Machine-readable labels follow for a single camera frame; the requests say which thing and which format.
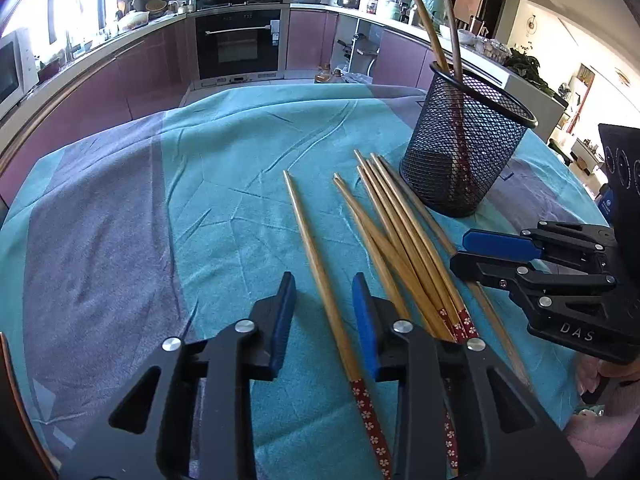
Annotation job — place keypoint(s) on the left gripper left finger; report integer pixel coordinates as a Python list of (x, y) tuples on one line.
[(200, 392)]

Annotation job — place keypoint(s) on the bamboo chopstick in pile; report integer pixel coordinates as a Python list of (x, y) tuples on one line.
[(425, 244), (410, 244), (375, 259)]

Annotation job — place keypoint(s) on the chopstick with red end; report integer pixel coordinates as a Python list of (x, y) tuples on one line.
[(360, 391)]

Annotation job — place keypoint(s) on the dark chopstick in holder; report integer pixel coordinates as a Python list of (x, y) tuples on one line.
[(454, 39)]

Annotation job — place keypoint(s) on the teal grey tablecloth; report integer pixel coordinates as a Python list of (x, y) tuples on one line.
[(174, 225)]

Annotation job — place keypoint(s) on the white microwave oven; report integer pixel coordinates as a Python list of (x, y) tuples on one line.
[(18, 71)]

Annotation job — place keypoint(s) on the light chopstick in holder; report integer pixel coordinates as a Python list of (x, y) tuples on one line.
[(427, 23)]

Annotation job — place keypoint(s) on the bamboo chopstick red floral end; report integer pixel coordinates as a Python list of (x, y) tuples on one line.
[(431, 316)]

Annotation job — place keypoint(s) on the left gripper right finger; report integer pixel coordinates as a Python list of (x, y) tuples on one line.
[(501, 429)]

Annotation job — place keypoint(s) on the black mesh utensil holder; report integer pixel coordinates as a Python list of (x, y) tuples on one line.
[(466, 133)]

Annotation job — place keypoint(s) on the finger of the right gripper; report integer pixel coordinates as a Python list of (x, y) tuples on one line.
[(527, 284), (581, 247)]

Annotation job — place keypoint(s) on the green leafy vegetables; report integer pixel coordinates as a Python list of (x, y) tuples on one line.
[(527, 67)]

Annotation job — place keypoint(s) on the built-in black oven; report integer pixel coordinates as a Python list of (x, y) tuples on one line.
[(237, 43)]

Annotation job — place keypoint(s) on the plain brown chopstick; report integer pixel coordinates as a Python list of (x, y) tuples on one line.
[(477, 290)]

